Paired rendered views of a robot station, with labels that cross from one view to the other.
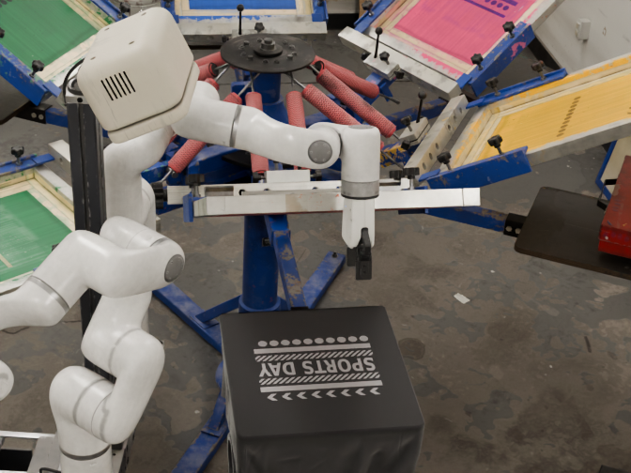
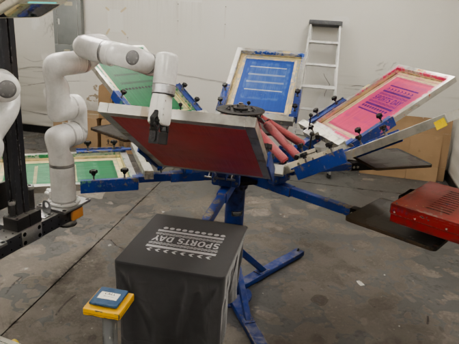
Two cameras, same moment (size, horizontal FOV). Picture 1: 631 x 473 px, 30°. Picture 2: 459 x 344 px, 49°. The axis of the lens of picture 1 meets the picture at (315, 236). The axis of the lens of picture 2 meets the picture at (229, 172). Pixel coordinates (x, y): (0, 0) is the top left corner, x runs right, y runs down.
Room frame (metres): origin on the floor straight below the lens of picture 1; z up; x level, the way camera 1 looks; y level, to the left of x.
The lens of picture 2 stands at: (0.57, -0.90, 1.94)
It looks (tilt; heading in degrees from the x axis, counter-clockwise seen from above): 19 degrees down; 22
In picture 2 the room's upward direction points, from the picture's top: 3 degrees clockwise
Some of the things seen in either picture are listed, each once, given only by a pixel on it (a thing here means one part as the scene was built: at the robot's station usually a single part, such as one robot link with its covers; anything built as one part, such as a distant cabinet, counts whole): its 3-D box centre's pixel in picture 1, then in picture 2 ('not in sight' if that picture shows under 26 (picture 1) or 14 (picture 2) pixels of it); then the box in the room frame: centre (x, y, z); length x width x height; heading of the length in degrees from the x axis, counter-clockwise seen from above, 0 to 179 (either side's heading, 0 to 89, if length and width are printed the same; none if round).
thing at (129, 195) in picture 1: (135, 198); (67, 101); (2.08, 0.37, 1.54); 0.19 x 0.14 x 0.37; 176
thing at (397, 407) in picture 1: (316, 366); (186, 241); (2.31, -0.02, 0.95); 0.48 x 0.44 x 0.01; 11
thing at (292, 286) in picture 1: (289, 274); (213, 210); (2.80, 0.07, 0.89); 1.24 x 0.06 x 0.06; 11
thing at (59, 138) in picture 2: not in sight; (62, 145); (2.07, 0.40, 1.37); 0.13 x 0.10 x 0.16; 176
